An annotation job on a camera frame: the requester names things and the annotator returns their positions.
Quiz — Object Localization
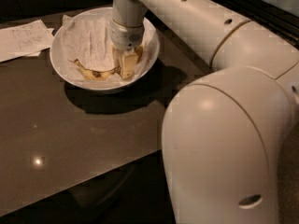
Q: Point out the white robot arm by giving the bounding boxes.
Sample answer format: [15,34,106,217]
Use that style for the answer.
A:
[113,0,298,224]

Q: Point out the yellow spotted banana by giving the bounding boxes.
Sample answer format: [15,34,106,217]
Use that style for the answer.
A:
[73,44,145,81]

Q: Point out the white paper sheet underneath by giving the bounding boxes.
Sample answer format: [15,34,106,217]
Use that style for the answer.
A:
[25,28,54,57]

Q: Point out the white printed paper sheet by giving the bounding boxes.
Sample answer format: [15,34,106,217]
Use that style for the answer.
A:
[0,20,53,62]

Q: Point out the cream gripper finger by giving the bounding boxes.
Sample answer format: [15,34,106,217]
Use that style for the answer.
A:
[112,47,122,68]
[121,49,139,79]

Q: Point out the white ceramic bowl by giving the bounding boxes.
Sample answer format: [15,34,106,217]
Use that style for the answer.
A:
[49,7,161,94]

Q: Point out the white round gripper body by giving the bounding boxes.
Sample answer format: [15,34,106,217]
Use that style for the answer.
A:
[109,20,145,50]

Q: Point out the white paper towel liner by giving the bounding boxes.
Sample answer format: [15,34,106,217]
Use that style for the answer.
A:
[58,13,158,88]

